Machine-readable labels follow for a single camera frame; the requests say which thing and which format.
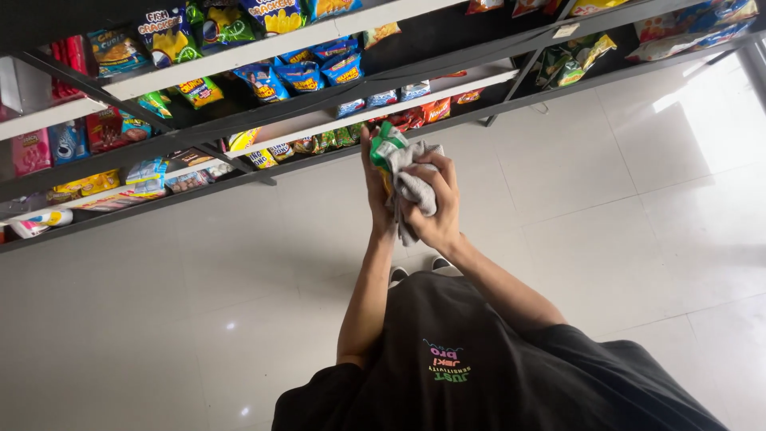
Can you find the person's left fingers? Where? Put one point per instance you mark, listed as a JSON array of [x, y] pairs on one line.
[[365, 152]]

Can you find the black shelf rack with snacks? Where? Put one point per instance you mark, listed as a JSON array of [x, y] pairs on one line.
[[299, 45]]

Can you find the black printed t-shirt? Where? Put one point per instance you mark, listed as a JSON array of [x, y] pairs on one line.
[[479, 371]]

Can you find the person's left hand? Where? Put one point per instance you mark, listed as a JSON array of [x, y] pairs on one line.
[[376, 203]]

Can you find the green snack packet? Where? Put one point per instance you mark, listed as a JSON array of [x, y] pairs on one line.
[[383, 146]]

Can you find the grey cleaning cloth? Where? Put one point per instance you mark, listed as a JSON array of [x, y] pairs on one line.
[[416, 188]]

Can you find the black white shoe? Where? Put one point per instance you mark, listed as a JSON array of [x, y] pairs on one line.
[[397, 275], [444, 266]]

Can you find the person's right hand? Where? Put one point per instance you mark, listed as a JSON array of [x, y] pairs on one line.
[[441, 209]]

